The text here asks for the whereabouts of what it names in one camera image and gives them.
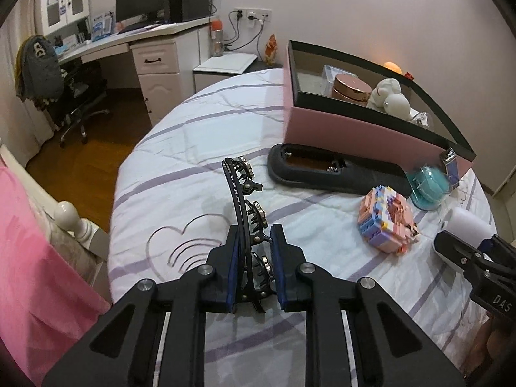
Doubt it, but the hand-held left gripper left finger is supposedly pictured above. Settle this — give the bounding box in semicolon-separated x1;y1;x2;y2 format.
42;223;243;387

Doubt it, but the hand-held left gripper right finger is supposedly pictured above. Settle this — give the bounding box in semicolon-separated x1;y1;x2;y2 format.
270;223;470;387

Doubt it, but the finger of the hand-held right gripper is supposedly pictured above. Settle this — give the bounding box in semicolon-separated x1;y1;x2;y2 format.
434;231;488;281
480;236;516;277

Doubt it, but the pink box with black rim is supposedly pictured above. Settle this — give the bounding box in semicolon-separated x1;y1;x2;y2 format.
283;40;477;180

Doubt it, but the white round jar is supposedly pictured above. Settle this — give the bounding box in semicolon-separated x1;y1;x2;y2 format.
385;94;412;119

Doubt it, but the white figurine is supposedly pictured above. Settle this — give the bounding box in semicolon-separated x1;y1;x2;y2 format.
367;77;404;109

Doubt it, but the rose gold jar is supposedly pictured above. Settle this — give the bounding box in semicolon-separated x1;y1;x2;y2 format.
331;73;372;103

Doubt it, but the clear plastic box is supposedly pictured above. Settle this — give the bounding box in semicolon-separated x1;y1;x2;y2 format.
322;64;356;86

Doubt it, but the person's right hand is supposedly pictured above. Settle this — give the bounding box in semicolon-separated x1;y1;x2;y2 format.
463;314;504;376

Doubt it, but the teal earbud case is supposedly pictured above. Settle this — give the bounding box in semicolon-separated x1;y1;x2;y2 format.
405;164;452;211

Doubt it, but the pink building block toy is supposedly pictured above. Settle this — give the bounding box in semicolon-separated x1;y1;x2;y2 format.
357;186;420;254

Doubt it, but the silver lighter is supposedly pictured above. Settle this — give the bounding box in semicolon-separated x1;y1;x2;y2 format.
440;148;460;190

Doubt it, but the black remote control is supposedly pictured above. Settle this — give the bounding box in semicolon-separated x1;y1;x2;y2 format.
267;143;412;196

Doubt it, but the striped white quilt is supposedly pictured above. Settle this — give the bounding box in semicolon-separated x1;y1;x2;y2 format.
107;68;498;387

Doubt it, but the pink blanket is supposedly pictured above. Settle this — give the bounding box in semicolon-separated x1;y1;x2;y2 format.
0;165;111;372

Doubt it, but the white side table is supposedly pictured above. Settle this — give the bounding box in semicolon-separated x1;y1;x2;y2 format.
193;52;258;93

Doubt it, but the white desk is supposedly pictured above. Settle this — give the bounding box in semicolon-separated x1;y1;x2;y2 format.
56;16;218;127

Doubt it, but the orange figure ornament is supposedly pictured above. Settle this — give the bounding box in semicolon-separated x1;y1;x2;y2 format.
264;34;279;67

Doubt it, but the black office chair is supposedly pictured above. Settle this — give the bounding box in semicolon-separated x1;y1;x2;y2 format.
16;34;110;148

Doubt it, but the bottle with orange cap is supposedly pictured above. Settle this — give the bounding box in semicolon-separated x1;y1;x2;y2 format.
210;17;224;57

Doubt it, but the black keyboard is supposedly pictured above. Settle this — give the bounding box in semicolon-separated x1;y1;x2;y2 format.
121;22;159;33

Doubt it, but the blue and white box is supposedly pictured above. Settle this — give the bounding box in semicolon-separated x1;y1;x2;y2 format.
91;12;114;42

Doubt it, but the grey jacket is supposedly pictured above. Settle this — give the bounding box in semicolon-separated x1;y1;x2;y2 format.
15;35;65;101

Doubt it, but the white glass-door cabinet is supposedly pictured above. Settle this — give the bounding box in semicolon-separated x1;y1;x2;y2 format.
40;0;90;37

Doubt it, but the white bed frame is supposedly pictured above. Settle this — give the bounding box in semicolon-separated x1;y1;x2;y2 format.
0;141;109;291

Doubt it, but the black power cable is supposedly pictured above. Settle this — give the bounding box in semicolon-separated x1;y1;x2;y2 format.
223;11;263;52

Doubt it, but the white wall power outlet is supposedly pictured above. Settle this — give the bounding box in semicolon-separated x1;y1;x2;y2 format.
234;7;272;23

